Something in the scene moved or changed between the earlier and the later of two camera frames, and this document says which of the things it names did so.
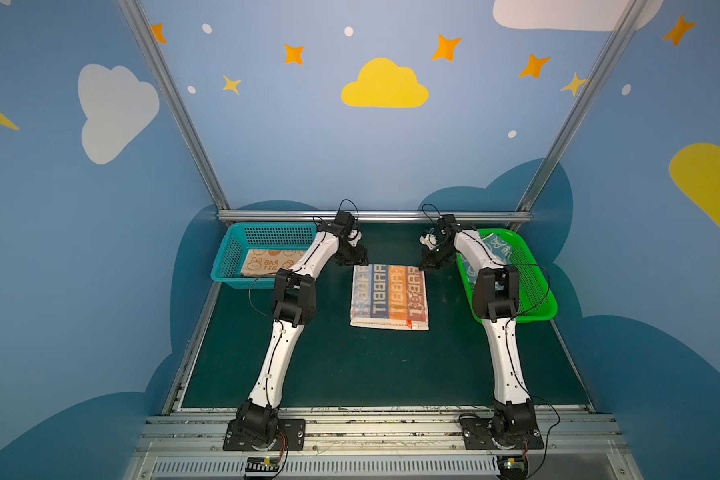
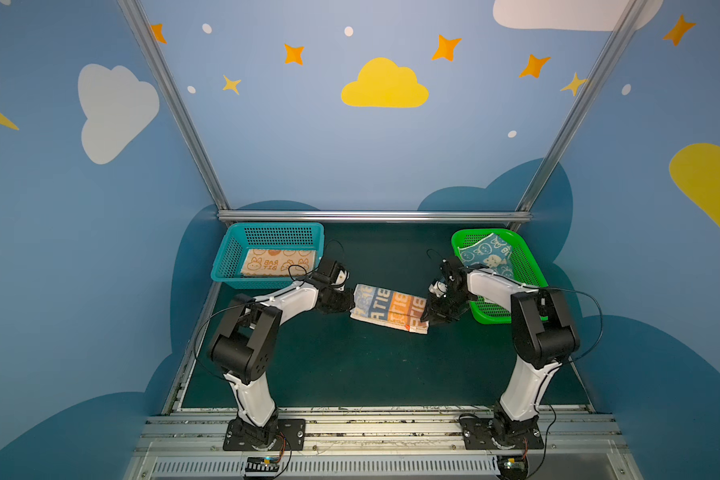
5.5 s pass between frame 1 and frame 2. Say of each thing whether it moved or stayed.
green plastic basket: stayed
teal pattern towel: stayed
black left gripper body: moved
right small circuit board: stayed
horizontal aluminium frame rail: stayed
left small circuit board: stayed
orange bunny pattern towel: stayed
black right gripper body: moved
